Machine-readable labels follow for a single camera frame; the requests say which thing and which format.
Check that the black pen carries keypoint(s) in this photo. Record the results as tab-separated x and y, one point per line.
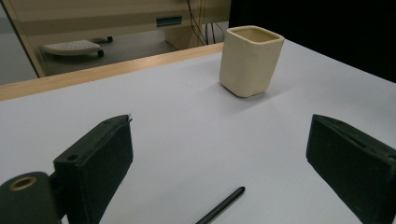
222	206

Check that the cream square cup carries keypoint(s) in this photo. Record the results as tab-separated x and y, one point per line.
249	65

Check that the wooden table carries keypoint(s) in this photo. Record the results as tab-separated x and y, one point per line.
93	73

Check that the white table cover sheet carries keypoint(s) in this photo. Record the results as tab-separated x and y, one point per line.
202	130

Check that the black curtain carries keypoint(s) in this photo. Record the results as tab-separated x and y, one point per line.
327	25

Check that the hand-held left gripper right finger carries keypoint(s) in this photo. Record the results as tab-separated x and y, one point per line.
355	158

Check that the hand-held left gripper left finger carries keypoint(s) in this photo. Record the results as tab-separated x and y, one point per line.
93	168

